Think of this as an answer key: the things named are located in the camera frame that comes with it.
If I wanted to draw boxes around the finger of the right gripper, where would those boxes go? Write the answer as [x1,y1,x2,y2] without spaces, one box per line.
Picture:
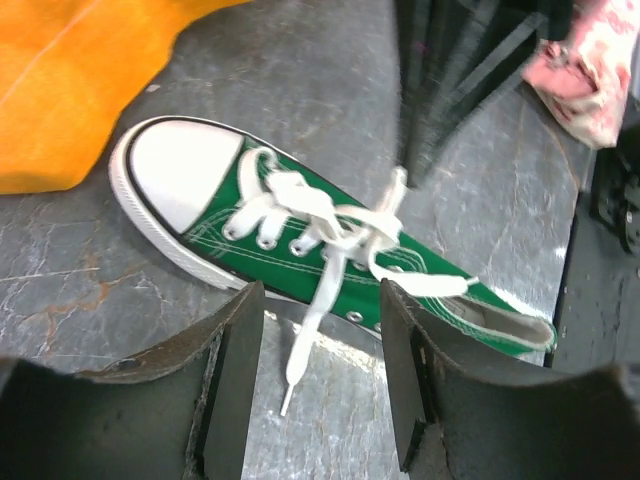
[424,1,548,170]
[394,0,435,188]

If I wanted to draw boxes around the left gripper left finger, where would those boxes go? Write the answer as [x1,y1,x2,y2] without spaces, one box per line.
[1,283,265,479]

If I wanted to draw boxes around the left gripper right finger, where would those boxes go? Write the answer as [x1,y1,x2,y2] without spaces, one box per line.
[380,281,639,479]

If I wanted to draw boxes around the green sneaker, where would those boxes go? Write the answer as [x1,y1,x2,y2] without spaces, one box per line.
[109,116,557,355]

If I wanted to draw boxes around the white shoelace sneaker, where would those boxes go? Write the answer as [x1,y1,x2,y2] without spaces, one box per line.
[223,147,478,416]

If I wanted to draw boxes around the pink patterned cloth bag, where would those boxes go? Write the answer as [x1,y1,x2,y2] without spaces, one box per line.
[522,1,639,149]

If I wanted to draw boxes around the orange Mickey Mouse pillow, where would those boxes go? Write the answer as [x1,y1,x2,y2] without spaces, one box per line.
[1,0,229,194]

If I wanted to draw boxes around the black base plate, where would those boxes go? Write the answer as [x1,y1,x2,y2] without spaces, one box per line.
[544,147,639,373]

